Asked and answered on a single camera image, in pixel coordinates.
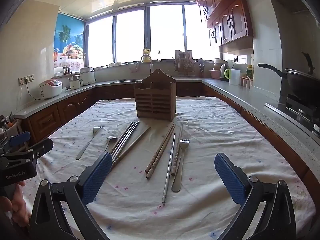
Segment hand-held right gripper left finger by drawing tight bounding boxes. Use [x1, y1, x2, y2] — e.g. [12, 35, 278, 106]
[29, 152, 113, 240]

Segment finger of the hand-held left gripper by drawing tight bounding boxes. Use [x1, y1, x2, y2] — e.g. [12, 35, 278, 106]
[9, 131, 31, 148]
[15, 138, 54, 165]

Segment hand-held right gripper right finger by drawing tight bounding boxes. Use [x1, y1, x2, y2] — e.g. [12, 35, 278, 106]
[214, 152, 297, 240]

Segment round-headed steel fork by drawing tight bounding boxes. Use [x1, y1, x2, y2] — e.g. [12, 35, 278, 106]
[76, 126, 104, 160]

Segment steel spoon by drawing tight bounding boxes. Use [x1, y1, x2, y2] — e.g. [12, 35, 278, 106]
[104, 136, 118, 153]

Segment wooden chopstick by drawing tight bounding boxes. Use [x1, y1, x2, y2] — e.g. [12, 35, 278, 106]
[111, 127, 151, 169]
[146, 124, 176, 180]
[171, 122, 183, 176]
[145, 122, 174, 173]

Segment metal chopstick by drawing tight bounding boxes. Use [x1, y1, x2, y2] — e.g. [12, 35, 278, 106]
[113, 121, 138, 160]
[114, 121, 140, 162]
[111, 122, 135, 157]
[109, 122, 133, 154]
[162, 133, 176, 204]

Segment square-headed steel fork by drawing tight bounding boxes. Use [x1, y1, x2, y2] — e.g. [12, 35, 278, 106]
[171, 138, 190, 192]

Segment wooden utensil holder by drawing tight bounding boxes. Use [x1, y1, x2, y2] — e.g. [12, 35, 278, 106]
[133, 69, 177, 122]

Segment person's left hand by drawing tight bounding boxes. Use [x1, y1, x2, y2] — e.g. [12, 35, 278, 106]
[0, 181, 32, 228]

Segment wooden base cabinets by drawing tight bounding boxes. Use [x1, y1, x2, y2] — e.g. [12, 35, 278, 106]
[21, 81, 320, 188]

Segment white and red rice cooker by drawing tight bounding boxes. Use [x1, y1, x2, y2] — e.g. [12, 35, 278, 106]
[39, 79, 63, 100]

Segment floral white tablecloth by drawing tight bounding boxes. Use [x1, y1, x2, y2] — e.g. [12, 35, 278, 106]
[22, 96, 317, 240]

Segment small white electric pot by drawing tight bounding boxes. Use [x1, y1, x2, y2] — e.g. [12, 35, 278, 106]
[69, 76, 84, 90]

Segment grey kitchen countertop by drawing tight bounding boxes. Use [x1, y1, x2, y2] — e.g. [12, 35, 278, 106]
[12, 77, 320, 178]

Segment large white cooking pot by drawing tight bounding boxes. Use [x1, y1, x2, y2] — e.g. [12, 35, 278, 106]
[79, 67, 96, 85]

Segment rack of spice bottles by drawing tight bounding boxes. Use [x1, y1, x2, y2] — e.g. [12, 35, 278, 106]
[240, 65, 254, 89]

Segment steel gas stove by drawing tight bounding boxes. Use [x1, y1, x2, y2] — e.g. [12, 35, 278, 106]
[265, 94, 320, 138]

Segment black wok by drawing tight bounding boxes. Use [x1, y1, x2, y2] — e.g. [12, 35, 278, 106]
[257, 52, 320, 98]

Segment dish drying rack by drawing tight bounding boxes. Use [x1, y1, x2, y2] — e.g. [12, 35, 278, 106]
[174, 50, 200, 77]

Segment chrome sink faucet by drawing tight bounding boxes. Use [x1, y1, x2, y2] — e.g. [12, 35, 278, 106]
[139, 54, 153, 76]

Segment kitchen window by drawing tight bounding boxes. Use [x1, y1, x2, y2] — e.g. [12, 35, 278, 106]
[86, 4, 222, 67]

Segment wooden upper cabinets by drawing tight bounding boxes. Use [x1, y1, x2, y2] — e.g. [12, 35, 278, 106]
[195, 0, 253, 48]

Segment grey power cable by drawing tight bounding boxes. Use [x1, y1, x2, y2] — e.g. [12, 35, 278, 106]
[21, 82, 42, 101]

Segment white wall socket strip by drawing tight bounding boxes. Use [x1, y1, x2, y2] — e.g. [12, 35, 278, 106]
[18, 74, 35, 84]

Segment white jug green handle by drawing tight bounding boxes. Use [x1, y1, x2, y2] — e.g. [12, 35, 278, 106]
[224, 68, 241, 86]

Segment fruit and palm wall poster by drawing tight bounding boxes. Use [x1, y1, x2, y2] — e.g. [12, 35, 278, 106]
[54, 14, 85, 68]

